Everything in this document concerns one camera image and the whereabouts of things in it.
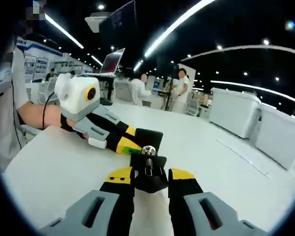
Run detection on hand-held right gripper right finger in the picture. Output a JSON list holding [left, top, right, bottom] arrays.
[[167, 167, 269, 236]]

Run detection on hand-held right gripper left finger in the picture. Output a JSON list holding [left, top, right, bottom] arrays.
[[37, 166, 136, 236]]

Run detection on black fixed fixture clamp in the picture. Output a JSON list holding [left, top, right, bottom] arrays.
[[129, 127, 169, 194]]

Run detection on person's left hand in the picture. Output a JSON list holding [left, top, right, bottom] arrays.
[[45, 105, 89, 141]]

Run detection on open silver laptop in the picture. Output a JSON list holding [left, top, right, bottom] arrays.
[[92, 48, 126, 75]]

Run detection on black tripod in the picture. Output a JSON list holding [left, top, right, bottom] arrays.
[[165, 62, 180, 112]]

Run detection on person's white shirt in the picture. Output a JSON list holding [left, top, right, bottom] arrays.
[[0, 36, 31, 170]]

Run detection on clear plastic ruler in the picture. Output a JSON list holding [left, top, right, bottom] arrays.
[[216, 138, 271, 179]]

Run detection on ceiling air conditioner vent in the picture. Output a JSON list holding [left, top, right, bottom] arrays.
[[85, 11, 109, 32]]

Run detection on large black display screen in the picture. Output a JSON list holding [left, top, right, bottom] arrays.
[[98, 0, 138, 50]]

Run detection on tall white storage bin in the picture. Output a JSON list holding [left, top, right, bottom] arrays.
[[210, 87, 263, 138]]

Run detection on curved ceiling light strip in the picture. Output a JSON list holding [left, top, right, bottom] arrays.
[[144, 0, 217, 58]]

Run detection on low white storage bin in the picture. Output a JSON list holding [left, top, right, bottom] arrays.
[[254, 103, 295, 170]]

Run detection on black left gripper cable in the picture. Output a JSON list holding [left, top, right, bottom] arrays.
[[42, 91, 58, 130]]

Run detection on blue white display wall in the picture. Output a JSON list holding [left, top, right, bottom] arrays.
[[16, 36, 64, 83]]

